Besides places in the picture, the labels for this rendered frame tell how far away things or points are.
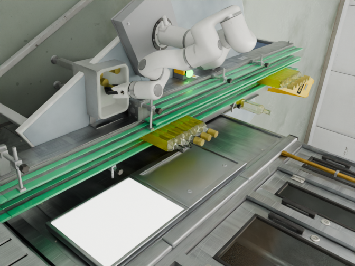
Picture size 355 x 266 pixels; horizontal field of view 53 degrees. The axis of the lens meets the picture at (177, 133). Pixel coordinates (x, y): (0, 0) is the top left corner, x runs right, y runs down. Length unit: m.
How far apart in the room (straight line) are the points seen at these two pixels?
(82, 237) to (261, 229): 0.68
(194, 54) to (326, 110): 6.57
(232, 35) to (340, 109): 6.45
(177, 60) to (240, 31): 0.24
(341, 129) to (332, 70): 1.18
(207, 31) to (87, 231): 0.83
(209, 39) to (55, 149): 0.73
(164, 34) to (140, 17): 0.15
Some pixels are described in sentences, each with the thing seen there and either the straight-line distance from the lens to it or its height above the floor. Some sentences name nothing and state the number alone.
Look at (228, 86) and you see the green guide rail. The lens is 2.22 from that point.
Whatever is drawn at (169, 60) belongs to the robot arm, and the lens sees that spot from 1.34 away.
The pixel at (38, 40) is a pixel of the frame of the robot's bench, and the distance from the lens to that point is 2.08.
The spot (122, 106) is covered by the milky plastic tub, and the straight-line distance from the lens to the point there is 1.68.
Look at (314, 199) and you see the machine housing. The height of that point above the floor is 1.66.
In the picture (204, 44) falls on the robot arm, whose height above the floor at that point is 1.25.
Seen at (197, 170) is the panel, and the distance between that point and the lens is 1.68.
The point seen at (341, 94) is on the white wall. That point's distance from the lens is 7.59.
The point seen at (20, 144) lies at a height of 0.35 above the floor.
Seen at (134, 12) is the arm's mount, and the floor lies 0.82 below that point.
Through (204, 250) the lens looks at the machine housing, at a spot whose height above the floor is 1.47.
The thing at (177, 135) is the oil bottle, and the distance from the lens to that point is 1.64.
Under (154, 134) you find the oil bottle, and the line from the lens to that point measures 1.64.
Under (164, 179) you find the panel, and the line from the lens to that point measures 1.61.
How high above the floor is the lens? 1.95
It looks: 33 degrees down
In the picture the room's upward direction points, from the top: 113 degrees clockwise
